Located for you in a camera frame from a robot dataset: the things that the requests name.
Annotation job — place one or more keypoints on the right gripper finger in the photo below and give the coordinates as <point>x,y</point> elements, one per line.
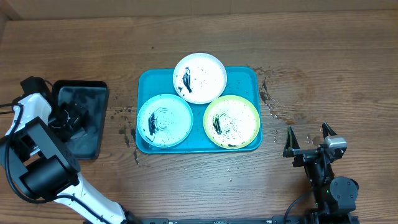
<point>327,130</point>
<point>291,143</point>

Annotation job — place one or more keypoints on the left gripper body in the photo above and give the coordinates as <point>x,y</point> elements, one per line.
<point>68,116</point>

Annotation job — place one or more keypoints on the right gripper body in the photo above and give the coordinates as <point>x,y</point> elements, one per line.
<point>310,152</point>

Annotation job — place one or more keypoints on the light blue speckled plate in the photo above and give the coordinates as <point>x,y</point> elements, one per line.
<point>164,120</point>

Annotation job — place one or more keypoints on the white speckled plate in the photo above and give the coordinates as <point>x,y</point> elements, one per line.
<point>199,78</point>

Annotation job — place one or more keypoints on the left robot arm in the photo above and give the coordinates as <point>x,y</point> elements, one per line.
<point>41,169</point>

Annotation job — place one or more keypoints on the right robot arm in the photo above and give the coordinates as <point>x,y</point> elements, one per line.
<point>335,197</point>

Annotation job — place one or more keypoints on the black rectangular water tray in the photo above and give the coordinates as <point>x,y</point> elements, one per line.
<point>90,96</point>

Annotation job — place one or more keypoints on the teal plastic tray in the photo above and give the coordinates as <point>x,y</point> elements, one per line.
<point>242,81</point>

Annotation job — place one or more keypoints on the green rimmed plate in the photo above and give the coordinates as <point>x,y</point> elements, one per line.
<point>231,122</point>

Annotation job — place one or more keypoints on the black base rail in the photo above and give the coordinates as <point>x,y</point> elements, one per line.
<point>279,219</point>

